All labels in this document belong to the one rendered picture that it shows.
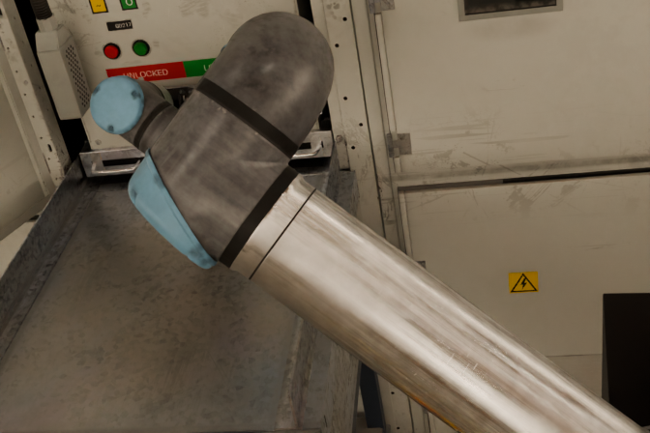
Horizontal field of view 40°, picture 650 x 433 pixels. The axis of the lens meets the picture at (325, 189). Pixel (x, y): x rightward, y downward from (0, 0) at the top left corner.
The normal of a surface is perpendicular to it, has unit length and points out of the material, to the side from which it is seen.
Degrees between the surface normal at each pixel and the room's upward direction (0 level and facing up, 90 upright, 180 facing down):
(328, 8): 90
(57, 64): 90
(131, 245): 0
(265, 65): 32
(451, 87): 90
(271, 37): 19
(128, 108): 57
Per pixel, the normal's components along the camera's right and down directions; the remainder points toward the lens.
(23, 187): 0.85, 0.16
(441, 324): 0.24, -0.34
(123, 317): -0.15, -0.83
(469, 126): -0.10, 0.54
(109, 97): -0.23, 0.00
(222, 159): 0.18, 0.03
